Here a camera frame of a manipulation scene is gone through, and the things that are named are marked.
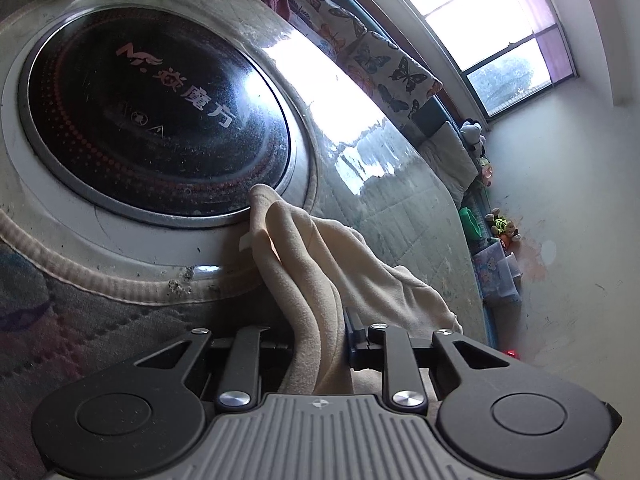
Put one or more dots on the window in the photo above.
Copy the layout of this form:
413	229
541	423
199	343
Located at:
490	25

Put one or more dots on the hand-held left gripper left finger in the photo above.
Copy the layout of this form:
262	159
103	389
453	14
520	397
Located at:
242	360

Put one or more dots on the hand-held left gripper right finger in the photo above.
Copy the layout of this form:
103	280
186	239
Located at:
352	340

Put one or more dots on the green bowl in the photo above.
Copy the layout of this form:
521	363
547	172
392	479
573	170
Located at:
470	220

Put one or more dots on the small plush toys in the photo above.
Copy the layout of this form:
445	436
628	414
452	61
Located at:
505	227

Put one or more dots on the round black induction cooktop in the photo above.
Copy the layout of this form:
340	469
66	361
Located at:
150	110

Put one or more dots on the pink plush toy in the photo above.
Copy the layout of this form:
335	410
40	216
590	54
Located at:
486	172

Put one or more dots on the wide butterfly print cushion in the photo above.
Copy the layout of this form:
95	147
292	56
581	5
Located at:
320	10

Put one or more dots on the cream garment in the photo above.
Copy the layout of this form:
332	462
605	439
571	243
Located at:
310	270

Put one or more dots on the clear plastic storage box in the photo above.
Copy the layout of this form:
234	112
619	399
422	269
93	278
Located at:
495	275

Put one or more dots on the grey pillow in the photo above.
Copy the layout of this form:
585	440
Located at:
450	160

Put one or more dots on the blue sofa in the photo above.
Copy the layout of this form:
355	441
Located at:
480	260

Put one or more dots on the panda plush toy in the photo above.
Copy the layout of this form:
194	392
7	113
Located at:
472	135

